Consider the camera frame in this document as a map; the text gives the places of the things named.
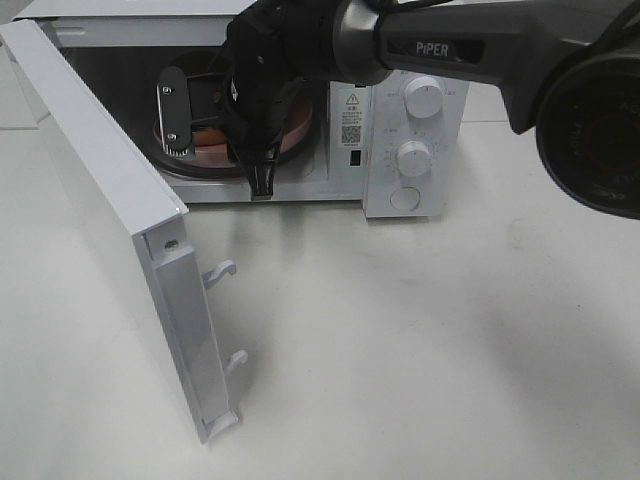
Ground white microwave oven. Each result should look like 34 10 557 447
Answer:
11 1 468 218

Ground white microwave door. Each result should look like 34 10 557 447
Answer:
1 20 248 442

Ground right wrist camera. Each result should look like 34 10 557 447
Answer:
157 66 192 158

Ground white round door button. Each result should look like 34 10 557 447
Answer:
390 187 421 211

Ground white lower timer knob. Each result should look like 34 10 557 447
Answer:
396 141 433 178

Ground glass microwave turntable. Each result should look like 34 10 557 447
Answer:
149 146 314 180

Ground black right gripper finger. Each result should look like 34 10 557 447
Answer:
232 139 282 200

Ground white upper microwave knob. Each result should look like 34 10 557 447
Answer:
404 76 444 119

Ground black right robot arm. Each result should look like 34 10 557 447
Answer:
188 1 639 219

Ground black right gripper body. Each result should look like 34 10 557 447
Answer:
187 0 346 166

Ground pink round plate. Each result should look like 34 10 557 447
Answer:
177 95 314 165

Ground burger with lettuce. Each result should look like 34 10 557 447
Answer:
170 47 229 148

